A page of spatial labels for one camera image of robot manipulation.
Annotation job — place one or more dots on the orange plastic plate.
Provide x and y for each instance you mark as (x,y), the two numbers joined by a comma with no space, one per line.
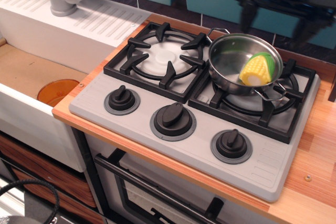
(52,93)

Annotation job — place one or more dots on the black burner grate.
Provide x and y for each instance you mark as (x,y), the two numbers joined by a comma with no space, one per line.
(161,62)
(279,113)

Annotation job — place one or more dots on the small steel pot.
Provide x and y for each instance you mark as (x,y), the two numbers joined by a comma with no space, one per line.
(227,55)

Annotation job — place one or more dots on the yellow green toy corncob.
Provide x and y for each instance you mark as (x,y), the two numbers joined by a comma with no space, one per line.
(258,70)

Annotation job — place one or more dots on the wooden drawer fronts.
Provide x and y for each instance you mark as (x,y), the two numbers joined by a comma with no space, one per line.
(76,199)

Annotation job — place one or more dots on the black middle stove knob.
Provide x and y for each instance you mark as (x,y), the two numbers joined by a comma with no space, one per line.
(173,122)

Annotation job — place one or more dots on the black right stove knob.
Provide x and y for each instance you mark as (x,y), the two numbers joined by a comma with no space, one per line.
(231,147)

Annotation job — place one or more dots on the grey toy stove top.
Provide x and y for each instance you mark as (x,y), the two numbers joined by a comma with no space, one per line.
(262,175)

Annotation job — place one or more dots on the white toy sink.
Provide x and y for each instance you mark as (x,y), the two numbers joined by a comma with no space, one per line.
(38,48)

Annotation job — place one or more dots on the black left burner grate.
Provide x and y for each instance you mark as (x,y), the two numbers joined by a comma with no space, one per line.
(161,62)

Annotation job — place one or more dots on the black right burner grate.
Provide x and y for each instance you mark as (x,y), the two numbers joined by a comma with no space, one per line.
(279,113)

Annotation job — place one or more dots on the toy oven door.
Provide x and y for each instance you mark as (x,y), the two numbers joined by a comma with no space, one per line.
(145,193)

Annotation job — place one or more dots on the black stove knob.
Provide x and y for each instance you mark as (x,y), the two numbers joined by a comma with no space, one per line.
(173,122)
(231,147)
(121,101)

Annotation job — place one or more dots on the black left stove knob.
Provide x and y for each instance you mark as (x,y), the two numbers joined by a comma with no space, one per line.
(121,101)

